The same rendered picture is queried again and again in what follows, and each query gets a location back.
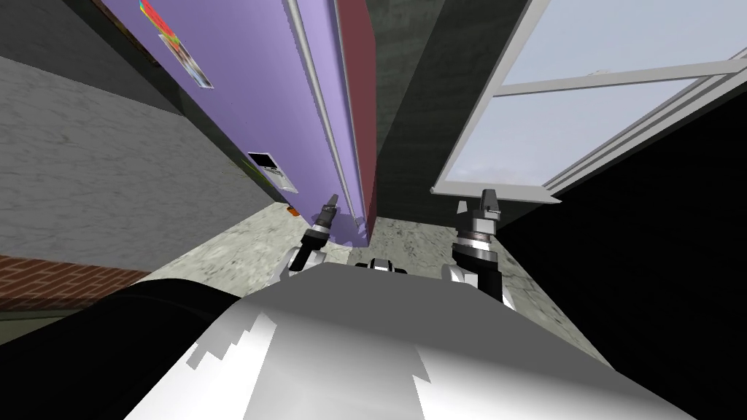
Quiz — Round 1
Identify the purple fridge door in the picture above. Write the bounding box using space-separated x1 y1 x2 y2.
100 0 372 247

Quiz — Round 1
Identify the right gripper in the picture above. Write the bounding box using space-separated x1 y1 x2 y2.
456 189 503 237

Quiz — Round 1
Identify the grey fridge door handle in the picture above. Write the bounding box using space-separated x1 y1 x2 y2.
285 0 358 218

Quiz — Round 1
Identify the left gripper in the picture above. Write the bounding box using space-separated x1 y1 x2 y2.
311 195 341 233

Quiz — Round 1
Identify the colourful picture magnet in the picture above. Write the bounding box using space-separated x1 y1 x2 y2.
138 0 215 90

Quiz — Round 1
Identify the dark red fridge body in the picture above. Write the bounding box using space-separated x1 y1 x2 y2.
335 0 380 249

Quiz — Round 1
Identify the white framed window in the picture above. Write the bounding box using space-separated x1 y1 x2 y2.
430 0 747 205

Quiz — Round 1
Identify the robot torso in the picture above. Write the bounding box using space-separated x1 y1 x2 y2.
124 256 697 420

